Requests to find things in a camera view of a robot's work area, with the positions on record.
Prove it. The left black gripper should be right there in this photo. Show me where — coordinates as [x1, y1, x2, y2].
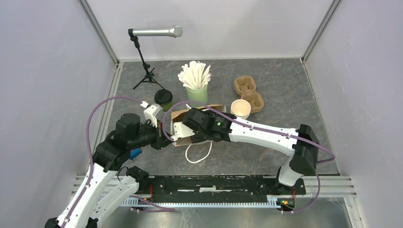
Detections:
[129, 118, 176, 150]

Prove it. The brown paper bag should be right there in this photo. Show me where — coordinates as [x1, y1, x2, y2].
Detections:
[170, 104, 227, 164]

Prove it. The green paper coffee cup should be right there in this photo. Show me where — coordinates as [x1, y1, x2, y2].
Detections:
[160, 101, 173, 112]

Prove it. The stack of white paper cups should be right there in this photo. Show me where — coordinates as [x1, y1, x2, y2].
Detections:
[230, 99, 251, 119]

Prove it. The black plastic cup lid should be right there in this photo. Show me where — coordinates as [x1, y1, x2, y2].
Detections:
[154, 89, 173, 106]

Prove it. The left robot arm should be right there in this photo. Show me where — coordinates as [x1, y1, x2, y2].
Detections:
[45, 113, 171, 228]

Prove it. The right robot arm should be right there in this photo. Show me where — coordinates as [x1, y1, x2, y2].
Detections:
[172, 108, 319, 194]

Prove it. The red and blue block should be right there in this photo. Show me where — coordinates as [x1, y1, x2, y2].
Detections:
[129, 148, 142, 160]

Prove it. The green straw holder cup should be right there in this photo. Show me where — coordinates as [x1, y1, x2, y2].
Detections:
[186, 85, 208, 105]

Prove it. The brown cardboard cup carrier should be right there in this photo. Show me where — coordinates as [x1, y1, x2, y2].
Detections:
[234, 76, 264, 114]

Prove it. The white paper straws bundle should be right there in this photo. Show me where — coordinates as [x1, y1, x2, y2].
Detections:
[177, 61, 211, 90]

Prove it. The black tripod mic stand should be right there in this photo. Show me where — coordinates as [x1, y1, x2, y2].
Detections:
[130, 36, 164, 90]

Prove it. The silver microphone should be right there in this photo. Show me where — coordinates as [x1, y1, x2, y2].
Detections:
[128, 26, 183, 38]

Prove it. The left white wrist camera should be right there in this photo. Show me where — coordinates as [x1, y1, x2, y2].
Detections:
[140, 101, 162, 128]

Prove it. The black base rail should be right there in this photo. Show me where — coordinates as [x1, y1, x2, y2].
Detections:
[135, 175, 306, 203]

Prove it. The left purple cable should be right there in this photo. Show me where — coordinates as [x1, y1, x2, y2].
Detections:
[59, 95, 175, 228]

